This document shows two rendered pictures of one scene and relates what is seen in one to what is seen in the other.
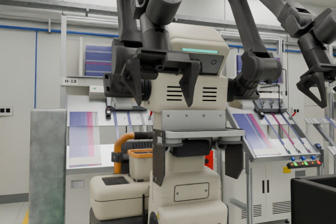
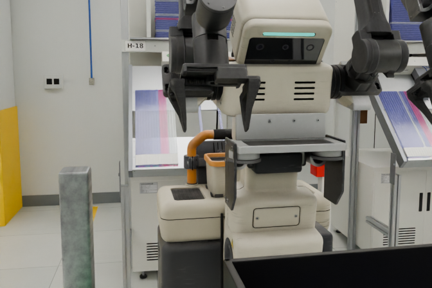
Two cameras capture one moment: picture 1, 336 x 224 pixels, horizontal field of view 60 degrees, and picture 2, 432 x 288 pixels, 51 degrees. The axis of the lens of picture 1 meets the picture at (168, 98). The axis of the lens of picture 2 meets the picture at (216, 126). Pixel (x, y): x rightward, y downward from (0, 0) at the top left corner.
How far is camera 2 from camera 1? 0.23 m
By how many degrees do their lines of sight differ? 14
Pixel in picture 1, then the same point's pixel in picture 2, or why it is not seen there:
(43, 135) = (69, 195)
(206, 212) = (293, 243)
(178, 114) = (258, 119)
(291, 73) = not seen: outside the picture
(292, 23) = (413, 2)
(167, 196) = (243, 221)
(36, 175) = (65, 227)
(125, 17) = not seen: outside the picture
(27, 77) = (79, 33)
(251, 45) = (367, 22)
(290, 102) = not seen: outside the picture
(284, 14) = not seen: outside the picture
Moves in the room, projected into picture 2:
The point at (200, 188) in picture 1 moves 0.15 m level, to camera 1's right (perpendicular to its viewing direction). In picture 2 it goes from (288, 213) to (350, 216)
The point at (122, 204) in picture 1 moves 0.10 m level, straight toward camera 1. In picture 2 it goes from (194, 225) to (191, 236)
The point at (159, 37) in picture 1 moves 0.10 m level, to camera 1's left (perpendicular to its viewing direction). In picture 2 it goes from (211, 47) to (151, 47)
